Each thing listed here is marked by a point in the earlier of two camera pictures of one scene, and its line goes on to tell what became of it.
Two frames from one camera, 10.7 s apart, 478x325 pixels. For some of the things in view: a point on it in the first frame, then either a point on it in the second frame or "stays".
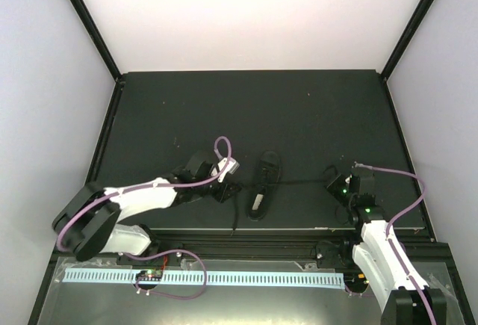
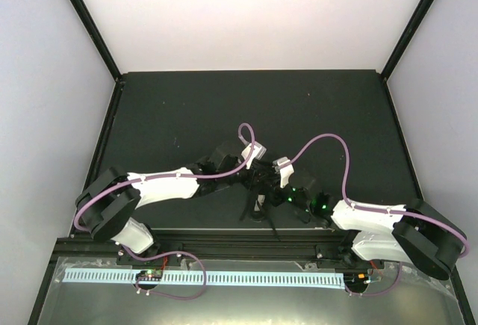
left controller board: [150, 275] stays
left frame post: [88, 19] stays
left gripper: [223, 194] -> [252, 180]
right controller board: [355, 279] stays
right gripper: [332, 186] -> [275, 200]
